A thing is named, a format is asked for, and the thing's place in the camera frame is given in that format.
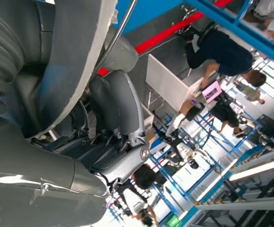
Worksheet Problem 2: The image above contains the black round stool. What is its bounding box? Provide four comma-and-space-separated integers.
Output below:
172, 3, 219, 48

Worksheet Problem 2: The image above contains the red barrier belt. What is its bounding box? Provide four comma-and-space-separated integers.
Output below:
97, 0, 235, 78

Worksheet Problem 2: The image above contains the brown cardboard box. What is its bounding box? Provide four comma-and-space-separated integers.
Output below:
179, 99, 195, 117

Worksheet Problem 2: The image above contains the ceiling light bar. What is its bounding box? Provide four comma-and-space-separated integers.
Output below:
228, 157, 274, 183

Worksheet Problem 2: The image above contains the white desk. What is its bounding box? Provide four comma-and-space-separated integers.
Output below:
145, 53, 220, 113

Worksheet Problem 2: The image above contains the blue metal shelf rack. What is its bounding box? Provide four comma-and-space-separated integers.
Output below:
114, 0, 274, 70

